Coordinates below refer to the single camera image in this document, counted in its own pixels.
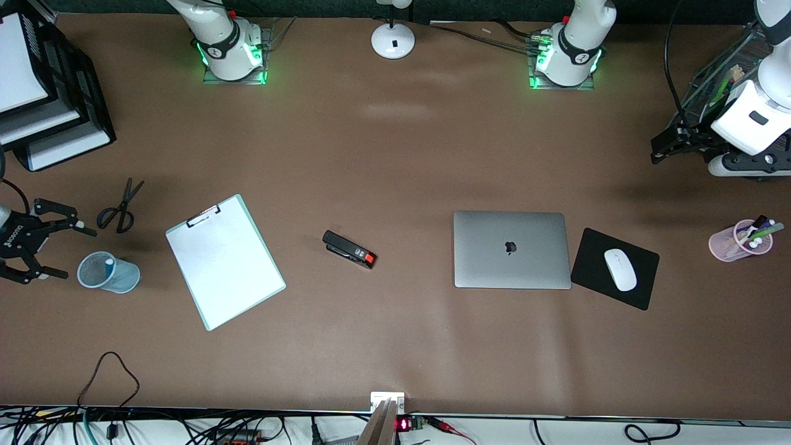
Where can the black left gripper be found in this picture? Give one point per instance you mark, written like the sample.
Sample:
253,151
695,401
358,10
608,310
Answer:
692,139

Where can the red LED circuit board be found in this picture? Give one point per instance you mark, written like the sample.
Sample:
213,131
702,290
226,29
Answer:
403,424

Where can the black stacked file tray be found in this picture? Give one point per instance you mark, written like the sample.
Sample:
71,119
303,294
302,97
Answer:
74,80

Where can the green marker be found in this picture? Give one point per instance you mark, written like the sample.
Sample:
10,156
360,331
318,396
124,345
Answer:
720,91

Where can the white round-base stand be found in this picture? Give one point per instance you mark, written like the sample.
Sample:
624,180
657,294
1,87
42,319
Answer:
393,42

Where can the black red stapler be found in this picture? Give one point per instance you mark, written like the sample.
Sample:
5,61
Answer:
346,247

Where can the white paper stack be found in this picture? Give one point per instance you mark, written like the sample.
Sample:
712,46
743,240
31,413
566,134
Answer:
18,62
68,148
37,120

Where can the pink yellow stationery item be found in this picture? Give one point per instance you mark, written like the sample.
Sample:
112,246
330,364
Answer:
736,74

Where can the blue marker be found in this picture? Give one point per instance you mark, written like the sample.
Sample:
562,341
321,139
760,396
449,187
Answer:
109,262

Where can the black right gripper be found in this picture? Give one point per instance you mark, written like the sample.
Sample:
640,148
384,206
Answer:
20,237

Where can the green pen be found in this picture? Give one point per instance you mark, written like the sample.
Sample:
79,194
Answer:
769,231

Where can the white computer mouse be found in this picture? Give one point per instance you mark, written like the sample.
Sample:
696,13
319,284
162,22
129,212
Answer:
620,270

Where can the green clipboard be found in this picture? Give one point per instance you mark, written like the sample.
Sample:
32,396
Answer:
199,218

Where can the pink mesh pen cup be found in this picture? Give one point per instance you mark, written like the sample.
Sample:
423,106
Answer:
723,246

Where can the grey metal post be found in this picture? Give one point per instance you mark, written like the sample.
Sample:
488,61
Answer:
378,429

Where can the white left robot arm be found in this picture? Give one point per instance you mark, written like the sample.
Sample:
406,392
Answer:
578,37

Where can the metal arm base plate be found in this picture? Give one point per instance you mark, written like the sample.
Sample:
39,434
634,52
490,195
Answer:
537,84
213,79

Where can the black mouse pad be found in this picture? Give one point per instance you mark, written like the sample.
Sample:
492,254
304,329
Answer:
590,266

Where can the silver laptop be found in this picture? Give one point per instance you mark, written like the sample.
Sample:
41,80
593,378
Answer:
511,247

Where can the white mount plate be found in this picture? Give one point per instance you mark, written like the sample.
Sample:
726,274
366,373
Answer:
380,398

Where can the black orange power strip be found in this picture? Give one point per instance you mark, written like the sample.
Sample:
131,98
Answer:
238,437

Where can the light blue mesh cup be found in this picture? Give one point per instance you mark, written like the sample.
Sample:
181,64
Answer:
123,278

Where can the black scissors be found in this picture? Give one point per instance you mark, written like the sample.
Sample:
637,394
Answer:
126,204

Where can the white paper sheet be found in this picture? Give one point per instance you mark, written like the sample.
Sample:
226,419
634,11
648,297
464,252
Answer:
228,278

